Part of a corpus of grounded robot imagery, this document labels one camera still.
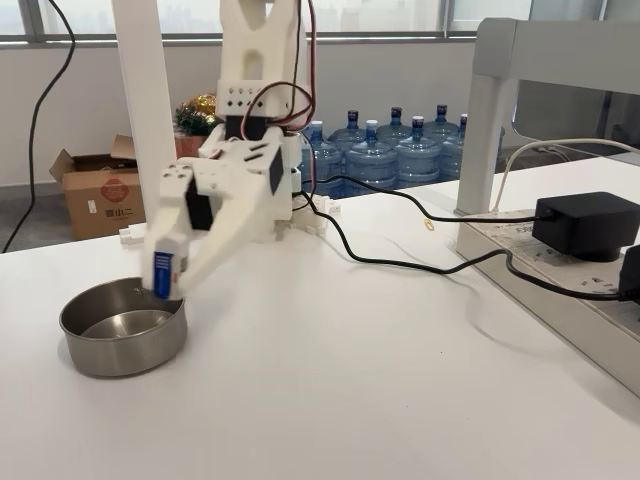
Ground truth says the small white and blue box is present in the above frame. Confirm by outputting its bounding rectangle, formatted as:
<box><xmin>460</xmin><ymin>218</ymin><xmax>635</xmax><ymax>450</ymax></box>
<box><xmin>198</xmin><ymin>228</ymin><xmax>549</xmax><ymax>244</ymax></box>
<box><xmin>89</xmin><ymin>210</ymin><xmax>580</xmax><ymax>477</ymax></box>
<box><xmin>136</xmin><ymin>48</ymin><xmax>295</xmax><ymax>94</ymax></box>
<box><xmin>151</xmin><ymin>249</ymin><xmax>179</xmax><ymax>301</ymax></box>

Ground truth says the red cardboard box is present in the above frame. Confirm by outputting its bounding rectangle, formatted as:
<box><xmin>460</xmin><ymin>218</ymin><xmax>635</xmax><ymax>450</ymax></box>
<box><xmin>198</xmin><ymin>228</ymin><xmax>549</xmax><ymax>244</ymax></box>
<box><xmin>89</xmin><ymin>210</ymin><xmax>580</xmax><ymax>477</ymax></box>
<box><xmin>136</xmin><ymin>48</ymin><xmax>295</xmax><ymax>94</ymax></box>
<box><xmin>174</xmin><ymin>134</ymin><xmax>209</xmax><ymax>161</ymax></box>

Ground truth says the open brown cardboard box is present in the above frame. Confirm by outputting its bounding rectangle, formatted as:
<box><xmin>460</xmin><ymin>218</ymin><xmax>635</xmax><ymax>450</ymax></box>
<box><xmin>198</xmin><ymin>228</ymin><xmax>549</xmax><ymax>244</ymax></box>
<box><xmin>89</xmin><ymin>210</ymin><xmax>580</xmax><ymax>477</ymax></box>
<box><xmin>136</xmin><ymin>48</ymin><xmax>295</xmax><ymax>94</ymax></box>
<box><xmin>48</xmin><ymin>133</ymin><xmax>147</xmax><ymax>241</ymax></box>

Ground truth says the round metal bowl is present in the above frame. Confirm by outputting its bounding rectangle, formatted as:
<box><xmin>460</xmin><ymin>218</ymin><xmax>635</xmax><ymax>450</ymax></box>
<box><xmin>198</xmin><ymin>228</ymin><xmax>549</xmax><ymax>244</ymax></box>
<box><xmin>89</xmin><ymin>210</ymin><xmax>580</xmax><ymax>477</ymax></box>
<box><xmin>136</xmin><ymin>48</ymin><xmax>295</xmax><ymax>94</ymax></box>
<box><xmin>58</xmin><ymin>278</ymin><xmax>189</xmax><ymax>379</ymax></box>

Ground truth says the tinsel christmas wreath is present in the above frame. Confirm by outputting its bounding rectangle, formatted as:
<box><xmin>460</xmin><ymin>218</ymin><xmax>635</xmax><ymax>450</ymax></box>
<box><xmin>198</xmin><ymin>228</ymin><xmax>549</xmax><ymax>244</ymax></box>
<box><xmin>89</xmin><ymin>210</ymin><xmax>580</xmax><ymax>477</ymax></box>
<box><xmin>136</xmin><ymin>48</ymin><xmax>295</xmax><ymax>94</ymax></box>
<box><xmin>174</xmin><ymin>93</ymin><xmax>221</xmax><ymax>137</ymax></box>

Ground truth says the white power strip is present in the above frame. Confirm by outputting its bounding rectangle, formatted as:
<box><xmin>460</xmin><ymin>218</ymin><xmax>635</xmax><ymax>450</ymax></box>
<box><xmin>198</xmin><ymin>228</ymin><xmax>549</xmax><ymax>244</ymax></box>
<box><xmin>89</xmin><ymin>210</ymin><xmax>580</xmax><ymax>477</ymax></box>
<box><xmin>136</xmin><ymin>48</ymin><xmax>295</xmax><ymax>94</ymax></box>
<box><xmin>455</xmin><ymin>208</ymin><xmax>640</xmax><ymax>399</ymax></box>

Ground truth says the white desk shelf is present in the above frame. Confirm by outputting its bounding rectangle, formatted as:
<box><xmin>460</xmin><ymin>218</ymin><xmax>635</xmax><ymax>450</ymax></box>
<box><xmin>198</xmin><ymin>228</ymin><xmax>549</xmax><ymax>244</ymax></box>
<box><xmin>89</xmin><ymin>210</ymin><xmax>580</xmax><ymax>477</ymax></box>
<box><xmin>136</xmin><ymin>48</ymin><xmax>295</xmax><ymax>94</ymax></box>
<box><xmin>455</xmin><ymin>17</ymin><xmax>640</xmax><ymax>219</ymax></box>

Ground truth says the black power adapter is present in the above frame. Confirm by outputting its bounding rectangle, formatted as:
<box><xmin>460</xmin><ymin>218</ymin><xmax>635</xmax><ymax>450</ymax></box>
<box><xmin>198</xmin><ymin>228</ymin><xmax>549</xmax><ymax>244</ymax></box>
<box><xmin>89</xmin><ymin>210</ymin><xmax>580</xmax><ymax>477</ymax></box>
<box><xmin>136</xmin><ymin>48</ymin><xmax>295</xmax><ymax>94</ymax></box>
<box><xmin>530</xmin><ymin>191</ymin><xmax>634</xmax><ymax>264</ymax></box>

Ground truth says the black plug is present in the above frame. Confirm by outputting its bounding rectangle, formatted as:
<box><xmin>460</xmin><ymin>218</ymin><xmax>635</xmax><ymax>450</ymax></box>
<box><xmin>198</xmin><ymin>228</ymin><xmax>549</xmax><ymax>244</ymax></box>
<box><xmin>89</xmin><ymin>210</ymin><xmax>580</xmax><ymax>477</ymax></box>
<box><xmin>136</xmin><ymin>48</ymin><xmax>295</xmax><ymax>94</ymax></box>
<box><xmin>618</xmin><ymin>243</ymin><xmax>640</xmax><ymax>304</ymax></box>

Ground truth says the white camera stand post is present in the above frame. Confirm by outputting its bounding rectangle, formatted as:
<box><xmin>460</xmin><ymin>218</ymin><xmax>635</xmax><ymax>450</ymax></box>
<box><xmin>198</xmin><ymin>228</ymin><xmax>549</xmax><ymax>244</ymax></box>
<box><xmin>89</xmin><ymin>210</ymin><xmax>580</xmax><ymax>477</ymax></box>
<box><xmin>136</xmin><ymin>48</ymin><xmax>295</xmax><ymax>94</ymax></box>
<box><xmin>110</xmin><ymin>0</ymin><xmax>177</xmax><ymax>246</ymax></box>

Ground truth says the red white black servo cable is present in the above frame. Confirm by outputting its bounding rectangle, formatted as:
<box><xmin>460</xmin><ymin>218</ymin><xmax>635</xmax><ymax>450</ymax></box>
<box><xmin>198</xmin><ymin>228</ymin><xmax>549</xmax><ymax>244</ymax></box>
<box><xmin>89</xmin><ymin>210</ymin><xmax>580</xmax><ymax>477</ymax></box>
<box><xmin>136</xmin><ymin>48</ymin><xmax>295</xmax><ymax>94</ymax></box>
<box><xmin>239</xmin><ymin>0</ymin><xmax>319</xmax><ymax>201</ymax></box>

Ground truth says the black hanging cable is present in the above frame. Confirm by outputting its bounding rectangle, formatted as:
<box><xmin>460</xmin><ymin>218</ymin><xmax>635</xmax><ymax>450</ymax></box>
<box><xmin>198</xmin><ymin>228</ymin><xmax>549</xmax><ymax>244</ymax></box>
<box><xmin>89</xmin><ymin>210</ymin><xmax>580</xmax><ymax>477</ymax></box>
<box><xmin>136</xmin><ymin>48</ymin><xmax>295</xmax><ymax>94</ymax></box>
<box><xmin>0</xmin><ymin>0</ymin><xmax>77</xmax><ymax>254</ymax></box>

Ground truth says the black power cable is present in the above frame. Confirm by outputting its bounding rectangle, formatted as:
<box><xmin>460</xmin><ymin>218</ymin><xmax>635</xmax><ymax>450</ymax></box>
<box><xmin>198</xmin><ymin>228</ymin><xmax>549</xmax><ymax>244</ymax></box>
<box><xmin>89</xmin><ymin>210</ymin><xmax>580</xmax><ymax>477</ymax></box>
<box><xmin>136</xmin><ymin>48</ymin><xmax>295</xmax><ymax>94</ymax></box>
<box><xmin>319</xmin><ymin>174</ymin><xmax>554</xmax><ymax>224</ymax></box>
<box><xmin>299</xmin><ymin>192</ymin><xmax>640</xmax><ymax>303</ymax></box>

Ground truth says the grey window frame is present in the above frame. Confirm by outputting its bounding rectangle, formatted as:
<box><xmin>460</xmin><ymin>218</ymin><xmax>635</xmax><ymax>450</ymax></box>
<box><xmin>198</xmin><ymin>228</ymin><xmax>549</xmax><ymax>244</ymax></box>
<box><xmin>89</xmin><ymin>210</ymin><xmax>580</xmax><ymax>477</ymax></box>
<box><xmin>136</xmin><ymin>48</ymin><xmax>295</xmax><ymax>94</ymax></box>
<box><xmin>0</xmin><ymin>0</ymin><xmax>534</xmax><ymax>49</ymax></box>

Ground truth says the white power cable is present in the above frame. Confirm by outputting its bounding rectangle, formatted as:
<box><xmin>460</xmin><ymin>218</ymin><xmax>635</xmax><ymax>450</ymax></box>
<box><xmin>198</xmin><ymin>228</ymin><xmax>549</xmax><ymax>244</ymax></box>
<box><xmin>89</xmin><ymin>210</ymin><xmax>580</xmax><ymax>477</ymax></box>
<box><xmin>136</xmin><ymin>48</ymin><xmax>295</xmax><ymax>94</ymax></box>
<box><xmin>492</xmin><ymin>138</ymin><xmax>640</xmax><ymax>214</ymax></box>

